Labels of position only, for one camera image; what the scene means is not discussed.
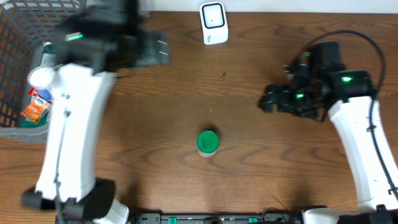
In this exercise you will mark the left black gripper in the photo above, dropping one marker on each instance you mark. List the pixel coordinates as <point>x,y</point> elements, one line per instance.
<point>153,51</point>

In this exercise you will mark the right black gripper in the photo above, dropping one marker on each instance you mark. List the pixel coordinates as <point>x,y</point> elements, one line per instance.
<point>282,103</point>

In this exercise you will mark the green lid white jar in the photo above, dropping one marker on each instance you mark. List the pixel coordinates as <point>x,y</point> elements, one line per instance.
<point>208,143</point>

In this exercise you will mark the white tub blue label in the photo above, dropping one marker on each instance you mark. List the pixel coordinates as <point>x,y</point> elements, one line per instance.
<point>42,79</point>

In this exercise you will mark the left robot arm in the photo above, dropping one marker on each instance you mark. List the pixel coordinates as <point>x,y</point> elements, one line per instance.
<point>68,183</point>

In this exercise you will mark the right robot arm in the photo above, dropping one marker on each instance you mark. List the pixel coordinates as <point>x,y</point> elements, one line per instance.
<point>355,115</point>

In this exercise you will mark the white barcode scanner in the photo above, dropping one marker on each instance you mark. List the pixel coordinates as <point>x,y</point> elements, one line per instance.
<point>214,23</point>

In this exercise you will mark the green box with label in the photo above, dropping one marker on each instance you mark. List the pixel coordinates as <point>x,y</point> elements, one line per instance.
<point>49,55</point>

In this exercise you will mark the grey plastic mesh basket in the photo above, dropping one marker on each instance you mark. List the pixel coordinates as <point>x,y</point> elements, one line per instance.
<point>25,26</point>

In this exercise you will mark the red packet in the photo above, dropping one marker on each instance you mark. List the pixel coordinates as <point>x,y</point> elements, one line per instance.
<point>33,92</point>

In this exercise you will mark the orange snack packet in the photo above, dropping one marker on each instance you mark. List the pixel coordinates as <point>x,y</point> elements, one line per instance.
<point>36,110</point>

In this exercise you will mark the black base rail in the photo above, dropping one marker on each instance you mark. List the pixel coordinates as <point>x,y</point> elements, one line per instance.
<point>268,217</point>

